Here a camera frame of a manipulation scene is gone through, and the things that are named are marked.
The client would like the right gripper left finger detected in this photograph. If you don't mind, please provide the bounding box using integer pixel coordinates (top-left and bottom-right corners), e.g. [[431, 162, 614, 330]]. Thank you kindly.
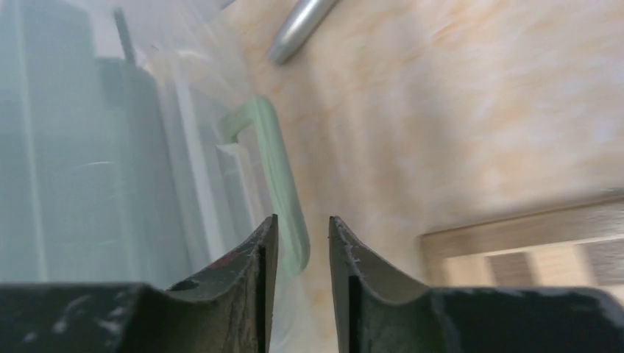
[[1, 215, 279, 352]]

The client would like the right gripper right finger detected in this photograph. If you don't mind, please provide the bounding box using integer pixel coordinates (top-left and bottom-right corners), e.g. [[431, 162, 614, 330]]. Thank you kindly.
[[328, 216, 623, 352]]

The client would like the green plastic toolbox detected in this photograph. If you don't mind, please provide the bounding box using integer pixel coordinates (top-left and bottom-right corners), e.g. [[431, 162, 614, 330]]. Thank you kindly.
[[1, 1, 318, 352]]

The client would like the wooden chessboard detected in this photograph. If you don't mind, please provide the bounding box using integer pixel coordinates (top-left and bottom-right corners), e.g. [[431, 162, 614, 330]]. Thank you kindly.
[[419, 190, 623, 302]]

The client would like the silver metal cylinder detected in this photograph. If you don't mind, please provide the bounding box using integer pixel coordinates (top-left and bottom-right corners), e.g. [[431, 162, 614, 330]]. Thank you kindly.
[[268, 0, 338, 65]]

